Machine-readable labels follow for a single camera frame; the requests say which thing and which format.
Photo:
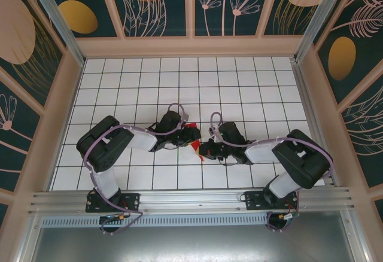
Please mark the red paper sheet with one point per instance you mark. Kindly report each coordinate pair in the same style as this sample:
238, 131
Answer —
202, 158

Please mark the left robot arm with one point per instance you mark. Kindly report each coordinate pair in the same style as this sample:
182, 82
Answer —
101, 145

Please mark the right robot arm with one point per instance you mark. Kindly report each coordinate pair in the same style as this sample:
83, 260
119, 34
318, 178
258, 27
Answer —
302, 157

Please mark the grey metal sheet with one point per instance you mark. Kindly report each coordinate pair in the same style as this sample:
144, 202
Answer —
191, 244

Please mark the small circuit board with connector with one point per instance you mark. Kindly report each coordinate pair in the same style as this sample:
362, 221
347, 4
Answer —
287, 216
115, 217

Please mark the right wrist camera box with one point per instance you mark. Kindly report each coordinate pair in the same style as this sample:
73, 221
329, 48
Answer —
212, 130

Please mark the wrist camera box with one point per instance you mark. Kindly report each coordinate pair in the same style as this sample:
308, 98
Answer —
186, 115
212, 130

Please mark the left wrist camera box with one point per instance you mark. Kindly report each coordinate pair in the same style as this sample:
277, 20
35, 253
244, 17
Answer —
186, 115

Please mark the long aluminium mounting rail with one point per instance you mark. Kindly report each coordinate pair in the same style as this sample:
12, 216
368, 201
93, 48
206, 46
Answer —
191, 199

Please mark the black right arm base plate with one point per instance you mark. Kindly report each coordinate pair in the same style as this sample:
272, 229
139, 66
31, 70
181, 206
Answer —
254, 200

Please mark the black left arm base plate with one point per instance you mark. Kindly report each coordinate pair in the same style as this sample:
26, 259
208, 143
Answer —
131, 202

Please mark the aluminium table side rail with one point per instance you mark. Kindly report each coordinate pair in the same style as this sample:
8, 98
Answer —
311, 109

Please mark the wall panel with pink flowers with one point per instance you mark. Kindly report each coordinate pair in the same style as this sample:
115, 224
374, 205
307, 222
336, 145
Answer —
221, 19

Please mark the wall panel with orange circle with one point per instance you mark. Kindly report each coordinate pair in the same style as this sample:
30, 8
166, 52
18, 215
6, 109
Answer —
149, 10

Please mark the wall panel with leaf outlines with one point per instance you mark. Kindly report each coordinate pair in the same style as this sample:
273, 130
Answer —
365, 136

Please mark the wall panel with peach circle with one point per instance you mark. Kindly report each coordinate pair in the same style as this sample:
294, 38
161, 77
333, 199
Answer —
287, 13

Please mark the wall panel with gold oval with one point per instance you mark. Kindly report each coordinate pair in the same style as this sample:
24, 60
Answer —
77, 16

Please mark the wall panel with oval and feather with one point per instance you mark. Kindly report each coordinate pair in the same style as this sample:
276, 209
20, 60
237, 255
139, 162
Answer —
341, 58

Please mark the aluminium corner post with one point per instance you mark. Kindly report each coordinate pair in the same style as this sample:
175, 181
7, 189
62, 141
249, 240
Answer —
60, 25
317, 16

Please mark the wall panel with single flower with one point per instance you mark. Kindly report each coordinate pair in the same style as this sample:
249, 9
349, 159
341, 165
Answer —
15, 142

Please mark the aluminium frame bar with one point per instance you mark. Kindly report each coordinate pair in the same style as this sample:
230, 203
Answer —
27, 238
356, 238

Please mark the wall panel with large peach disc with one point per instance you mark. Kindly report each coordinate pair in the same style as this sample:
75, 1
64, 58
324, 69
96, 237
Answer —
18, 34

